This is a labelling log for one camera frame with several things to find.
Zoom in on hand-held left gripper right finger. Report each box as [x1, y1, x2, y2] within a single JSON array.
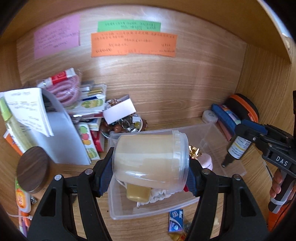
[[185, 160, 270, 241]]

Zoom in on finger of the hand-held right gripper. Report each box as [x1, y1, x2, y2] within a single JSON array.
[[240, 119, 269, 137], [234, 124, 264, 145]]

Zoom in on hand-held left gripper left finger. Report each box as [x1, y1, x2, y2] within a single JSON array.
[[27, 147, 115, 241]]

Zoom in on dark bottle with yellow label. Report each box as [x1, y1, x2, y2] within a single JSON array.
[[221, 136, 251, 168]]

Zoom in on pink round jar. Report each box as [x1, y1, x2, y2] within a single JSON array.
[[200, 153, 213, 169]]

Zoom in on white drawstring pouch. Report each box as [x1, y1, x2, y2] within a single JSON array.
[[136, 187, 173, 208]]

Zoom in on gold compact case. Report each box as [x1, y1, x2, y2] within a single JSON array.
[[126, 183, 152, 202]]

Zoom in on clear plastic storage box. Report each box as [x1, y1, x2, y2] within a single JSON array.
[[108, 123, 247, 220]]

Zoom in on cream plastic jar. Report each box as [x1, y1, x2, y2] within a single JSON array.
[[112, 130, 190, 192]]

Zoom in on wooden desktop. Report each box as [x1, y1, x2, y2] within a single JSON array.
[[0, 116, 278, 241]]

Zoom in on person's right hand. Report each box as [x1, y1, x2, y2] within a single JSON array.
[[269, 170, 290, 200]]

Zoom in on pink flat pouch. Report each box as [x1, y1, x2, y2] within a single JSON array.
[[218, 120, 235, 142]]

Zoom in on black orange round case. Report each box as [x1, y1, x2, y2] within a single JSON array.
[[225, 94, 260, 122]]

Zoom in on blue pencil case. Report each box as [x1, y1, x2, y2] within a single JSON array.
[[211, 104, 243, 133]]

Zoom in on red small box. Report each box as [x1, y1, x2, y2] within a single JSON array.
[[90, 130, 105, 152]]

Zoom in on small blue packet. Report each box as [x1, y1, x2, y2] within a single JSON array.
[[168, 210, 184, 232]]

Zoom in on small bowl of trinkets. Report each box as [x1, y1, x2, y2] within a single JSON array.
[[100, 113, 148, 139]]

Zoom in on white small box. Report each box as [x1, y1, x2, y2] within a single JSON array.
[[103, 98, 136, 124]]

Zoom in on dark wooden mug lid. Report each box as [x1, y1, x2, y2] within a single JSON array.
[[17, 146, 50, 194]]

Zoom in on fruit print boxes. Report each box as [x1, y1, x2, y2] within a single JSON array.
[[69, 81, 108, 122]]

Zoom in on orange green tube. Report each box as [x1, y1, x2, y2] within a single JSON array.
[[15, 178, 31, 214]]

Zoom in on orange marker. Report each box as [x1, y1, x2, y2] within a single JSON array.
[[22, 214, 32, 229]]

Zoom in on pink coil packet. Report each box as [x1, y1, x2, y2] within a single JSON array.
[[37, 68, 82, 107]]

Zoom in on orange carton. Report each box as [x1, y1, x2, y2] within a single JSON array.
[[3, 130, 23, 156]]

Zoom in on white printed booklet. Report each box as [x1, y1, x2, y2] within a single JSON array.
[[4, 88, 55, 137]]

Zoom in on green spray bottle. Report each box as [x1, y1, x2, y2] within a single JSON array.
[[0, 97, 30, 151]]

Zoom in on wooden shelf board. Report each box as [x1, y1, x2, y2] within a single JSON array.
[[0, 0, 292, 63]]

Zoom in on orange paper note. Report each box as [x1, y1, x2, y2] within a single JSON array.
[[91, 31, 178, 57]]

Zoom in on pink paper note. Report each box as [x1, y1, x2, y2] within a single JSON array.
[[34, 14, 80, 59]]

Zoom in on green paper note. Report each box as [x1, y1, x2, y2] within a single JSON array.
[[97, 20, 162, 32]]

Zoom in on long white cable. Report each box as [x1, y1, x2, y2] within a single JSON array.
[[9, 211, 33, 220]]

